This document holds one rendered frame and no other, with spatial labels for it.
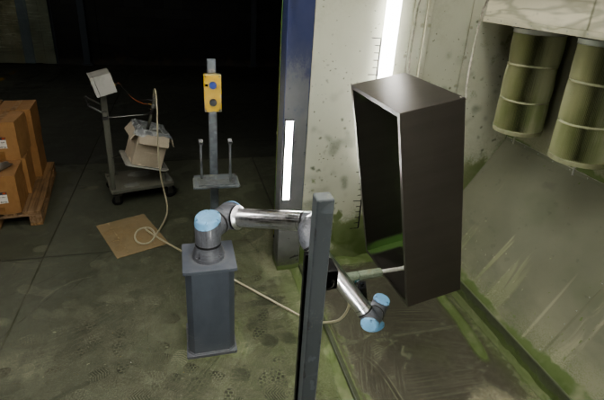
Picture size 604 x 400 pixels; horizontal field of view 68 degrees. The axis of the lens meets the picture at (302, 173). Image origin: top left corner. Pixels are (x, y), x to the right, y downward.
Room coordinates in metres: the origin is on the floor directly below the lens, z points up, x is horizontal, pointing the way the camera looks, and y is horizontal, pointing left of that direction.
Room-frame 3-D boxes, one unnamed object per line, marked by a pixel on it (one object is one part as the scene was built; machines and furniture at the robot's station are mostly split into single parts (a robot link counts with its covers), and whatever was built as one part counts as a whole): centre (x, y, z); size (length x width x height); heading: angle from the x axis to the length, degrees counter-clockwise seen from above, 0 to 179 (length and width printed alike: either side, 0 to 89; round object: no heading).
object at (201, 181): (2.96, 0.62, 0.95); 0.26 x 0.15 x 0.32; 106
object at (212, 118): (3.11, 0.67, 0.82); 0.06 x 0.06 x 1.64; 16
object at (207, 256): (2.23, 0.52, 0.69); 0.19 x 0.19 x 0.10
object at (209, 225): (2.24, 0.52, 0.83); 0.17 x 0.15 x 0.18; 155
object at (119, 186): (4.24, 1.74, 0.64); 0.73 x 0.50 x 1.27; 120
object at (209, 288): (2.23, 0.52, 0.32); 0.31 x 0.31 x 0.64; 16
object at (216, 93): (3.06, 0.65, 1.42); 0.12 x 0.06 x 0.26; 106
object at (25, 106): (4.30, 2.89, 0.69); 0.38 x 0.29 x 0.36; 21
